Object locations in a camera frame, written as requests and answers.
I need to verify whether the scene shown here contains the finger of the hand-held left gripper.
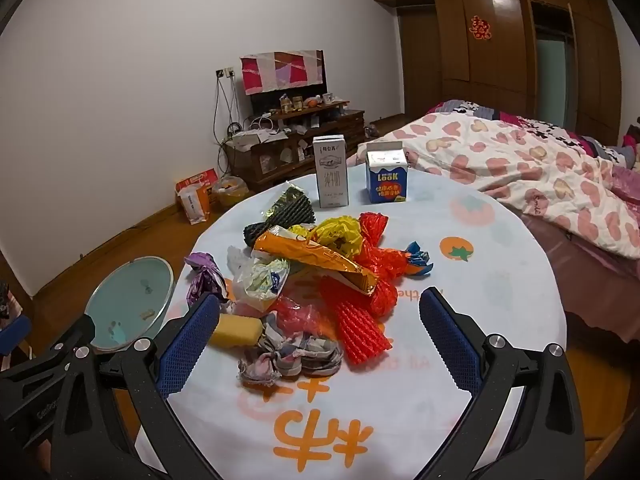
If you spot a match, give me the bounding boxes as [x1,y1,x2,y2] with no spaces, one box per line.
[0,314,97,429]
[0,316,32,359]

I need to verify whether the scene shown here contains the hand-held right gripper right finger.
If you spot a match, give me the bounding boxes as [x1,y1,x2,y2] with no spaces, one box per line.
[400,290,586,480]

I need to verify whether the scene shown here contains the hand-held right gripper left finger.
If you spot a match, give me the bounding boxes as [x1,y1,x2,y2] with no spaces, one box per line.
[50,292,223,480]

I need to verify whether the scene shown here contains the yellow sponge cake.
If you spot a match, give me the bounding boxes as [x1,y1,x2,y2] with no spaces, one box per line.
[207,314,263,348]

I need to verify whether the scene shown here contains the purple wrapper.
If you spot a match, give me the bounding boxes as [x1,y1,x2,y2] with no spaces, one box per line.
[184,252,228,306]

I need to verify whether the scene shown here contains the light blue bucket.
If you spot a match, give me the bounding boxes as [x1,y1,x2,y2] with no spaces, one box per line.
[82,256,176,353]

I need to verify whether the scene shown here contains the blue orange wrapper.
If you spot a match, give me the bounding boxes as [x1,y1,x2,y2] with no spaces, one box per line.
[400,241,433,278]

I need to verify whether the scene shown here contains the large red foam net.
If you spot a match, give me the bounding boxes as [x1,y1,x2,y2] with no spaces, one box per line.
[320,275,401,367]

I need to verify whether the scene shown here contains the white plastic wrapper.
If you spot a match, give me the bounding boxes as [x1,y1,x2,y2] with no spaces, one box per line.
[227,245,291,311]

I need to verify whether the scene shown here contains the grey pink bag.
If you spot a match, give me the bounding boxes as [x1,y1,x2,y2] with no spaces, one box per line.
[237,312,345,388]

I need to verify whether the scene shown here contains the red plastic wrapper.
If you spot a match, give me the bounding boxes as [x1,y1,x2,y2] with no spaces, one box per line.
[357,240,408,281]

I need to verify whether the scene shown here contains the pink plastic bag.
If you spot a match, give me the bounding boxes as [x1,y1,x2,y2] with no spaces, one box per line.
[272,295,341,336]

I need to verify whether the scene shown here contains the orange snack bag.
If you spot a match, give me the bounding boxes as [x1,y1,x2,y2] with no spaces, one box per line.
[251,226,386,300]

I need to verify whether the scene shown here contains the yellow plastic bag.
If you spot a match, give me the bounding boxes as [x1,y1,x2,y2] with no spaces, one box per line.
[290,215,366,261]

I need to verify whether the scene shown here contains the black foam net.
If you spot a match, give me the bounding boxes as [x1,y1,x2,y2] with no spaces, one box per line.
[243,195,317,247]

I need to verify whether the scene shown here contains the white fruit print tablecloth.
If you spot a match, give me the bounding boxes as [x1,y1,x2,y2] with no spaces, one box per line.
[115,162,568,480]

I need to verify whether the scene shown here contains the white orange bag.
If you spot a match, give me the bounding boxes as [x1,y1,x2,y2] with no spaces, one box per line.
[179,187,211,224]

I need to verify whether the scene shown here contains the pink bed skirt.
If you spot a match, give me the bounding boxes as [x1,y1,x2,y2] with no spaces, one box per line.
[520,207,640,346]

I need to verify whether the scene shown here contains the yellow plastic container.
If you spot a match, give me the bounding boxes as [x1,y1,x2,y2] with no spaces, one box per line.
[212,176,249,208]

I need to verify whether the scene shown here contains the orange cardboard box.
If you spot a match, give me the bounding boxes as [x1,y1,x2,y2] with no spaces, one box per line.
[175,169,219,206]

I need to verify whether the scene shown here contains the blue drink carton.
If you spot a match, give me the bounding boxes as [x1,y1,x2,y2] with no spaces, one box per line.
[365,141,408,204]

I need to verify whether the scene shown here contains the gold black wrapper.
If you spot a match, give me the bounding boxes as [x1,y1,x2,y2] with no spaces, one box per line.
[263,180,313,218]

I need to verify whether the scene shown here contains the heart print blanket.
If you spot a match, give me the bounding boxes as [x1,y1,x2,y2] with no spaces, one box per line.
[357,110,640,261]

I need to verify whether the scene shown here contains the white milk carton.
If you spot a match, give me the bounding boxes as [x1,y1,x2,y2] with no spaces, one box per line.
[312,134,349,209]

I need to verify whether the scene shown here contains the white box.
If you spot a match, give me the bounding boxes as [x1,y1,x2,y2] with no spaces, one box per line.
[234,127,290,152]

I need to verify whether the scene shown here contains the patchwork quilt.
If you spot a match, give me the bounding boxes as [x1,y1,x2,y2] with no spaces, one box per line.
[425,99,638,166]

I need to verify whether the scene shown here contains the wooden television cabinet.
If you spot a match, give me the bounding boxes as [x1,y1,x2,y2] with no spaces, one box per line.
[222,101,366,192]

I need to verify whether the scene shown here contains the black television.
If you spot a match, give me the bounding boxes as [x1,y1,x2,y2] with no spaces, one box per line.
[250,52,327,116]

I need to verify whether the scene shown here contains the pink patchwork cloth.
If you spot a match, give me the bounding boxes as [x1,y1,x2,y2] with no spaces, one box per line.
[240,50,325,95]

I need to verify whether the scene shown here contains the wooden wardrobe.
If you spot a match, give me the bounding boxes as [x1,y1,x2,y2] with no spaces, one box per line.
[369,0,623,143]

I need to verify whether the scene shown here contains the red paper decoration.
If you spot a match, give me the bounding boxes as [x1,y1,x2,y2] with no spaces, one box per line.
[468,14,492,41]

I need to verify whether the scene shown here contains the hanging cables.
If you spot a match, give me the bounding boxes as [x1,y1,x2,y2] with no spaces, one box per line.
[212,75,243,171]

